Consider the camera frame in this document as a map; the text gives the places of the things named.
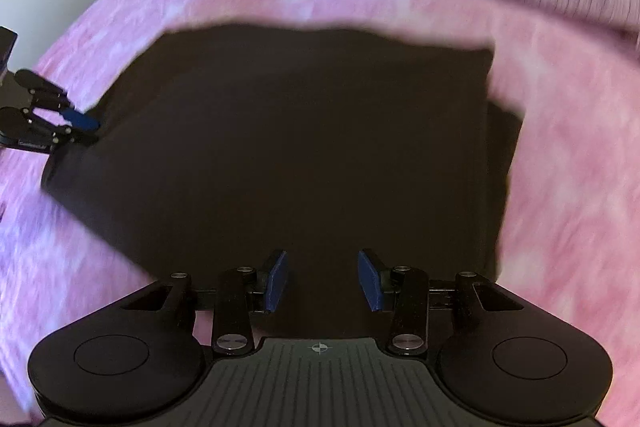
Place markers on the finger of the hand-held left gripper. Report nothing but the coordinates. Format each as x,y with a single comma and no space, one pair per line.
65,138
82,121

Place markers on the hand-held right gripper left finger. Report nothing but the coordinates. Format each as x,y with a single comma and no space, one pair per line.
277,279

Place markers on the dark brown shirt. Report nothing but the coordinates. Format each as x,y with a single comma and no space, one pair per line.
300,157

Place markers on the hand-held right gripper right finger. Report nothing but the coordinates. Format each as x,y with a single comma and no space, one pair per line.
370,279

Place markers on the pink rose pattern blanket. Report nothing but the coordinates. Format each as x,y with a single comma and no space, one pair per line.
575,207

